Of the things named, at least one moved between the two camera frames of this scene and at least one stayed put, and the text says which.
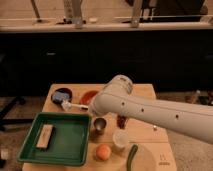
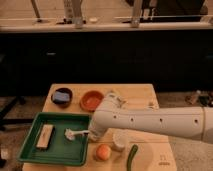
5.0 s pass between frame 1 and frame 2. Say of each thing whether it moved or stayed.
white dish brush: moved
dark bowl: stayed
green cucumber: stayed
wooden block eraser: stayed
